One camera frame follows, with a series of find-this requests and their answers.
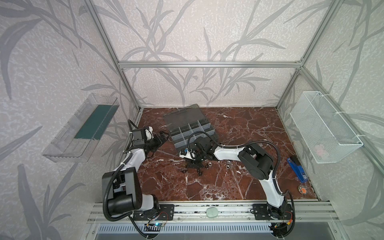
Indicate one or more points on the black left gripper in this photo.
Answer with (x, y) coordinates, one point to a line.
(157, 139)

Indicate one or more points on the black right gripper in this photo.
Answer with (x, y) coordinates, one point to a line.
(194, 161)

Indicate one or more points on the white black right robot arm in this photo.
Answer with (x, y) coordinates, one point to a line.
(260, 158)

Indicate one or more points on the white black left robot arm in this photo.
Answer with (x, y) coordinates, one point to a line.
(122, 193)

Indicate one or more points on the grey compartment organizer box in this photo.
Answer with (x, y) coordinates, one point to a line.
(183, 123)

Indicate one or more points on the green oval button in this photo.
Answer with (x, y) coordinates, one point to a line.
(212, 212)

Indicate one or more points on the green circuit board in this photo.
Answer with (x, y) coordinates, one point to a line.
(155, 227)

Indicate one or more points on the blue stapler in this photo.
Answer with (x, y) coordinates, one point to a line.
(297, 168)

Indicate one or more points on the small round orange object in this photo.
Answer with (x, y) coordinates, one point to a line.
(302, 190)

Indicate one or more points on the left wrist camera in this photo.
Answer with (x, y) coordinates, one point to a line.
(141, 136)

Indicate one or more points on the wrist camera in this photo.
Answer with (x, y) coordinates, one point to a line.
(141, 136)
(186, 154)

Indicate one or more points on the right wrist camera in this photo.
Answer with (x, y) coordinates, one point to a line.
(186, 154)

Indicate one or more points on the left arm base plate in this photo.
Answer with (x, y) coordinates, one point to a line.
(165, 212)

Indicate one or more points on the clear plastic wall bin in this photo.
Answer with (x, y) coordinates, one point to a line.
(78, 139)

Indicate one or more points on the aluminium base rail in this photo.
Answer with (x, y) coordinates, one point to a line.
(243, 212)

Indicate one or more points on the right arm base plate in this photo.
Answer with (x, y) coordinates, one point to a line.
(267, 213)

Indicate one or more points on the aluminium horizontal frame bar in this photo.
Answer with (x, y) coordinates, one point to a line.
(206, 64)

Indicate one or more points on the white wire mesh basket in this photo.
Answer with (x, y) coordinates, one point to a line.
(327, 134)

